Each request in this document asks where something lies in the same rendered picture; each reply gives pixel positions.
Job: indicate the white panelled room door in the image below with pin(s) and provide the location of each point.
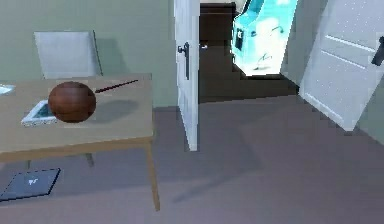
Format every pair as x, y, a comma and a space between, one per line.
343, 63

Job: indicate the light wooden table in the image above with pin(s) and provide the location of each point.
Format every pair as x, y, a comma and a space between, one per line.
120, 126

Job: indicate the dark grey flat laptop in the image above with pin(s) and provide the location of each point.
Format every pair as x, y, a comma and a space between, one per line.
30, 183

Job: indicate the brown ball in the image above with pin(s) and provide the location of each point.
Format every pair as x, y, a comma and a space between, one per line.
71, 101

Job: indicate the grey chair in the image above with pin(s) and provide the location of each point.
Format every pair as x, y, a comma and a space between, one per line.
66, 55

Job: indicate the dark thin wand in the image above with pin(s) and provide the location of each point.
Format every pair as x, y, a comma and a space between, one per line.
116, 86

